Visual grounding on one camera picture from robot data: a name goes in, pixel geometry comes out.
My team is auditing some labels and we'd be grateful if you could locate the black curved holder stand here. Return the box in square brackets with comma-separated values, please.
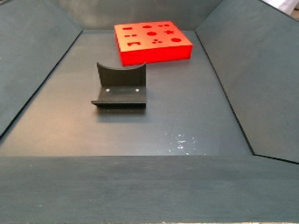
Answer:
[91, 64, 147, 108]

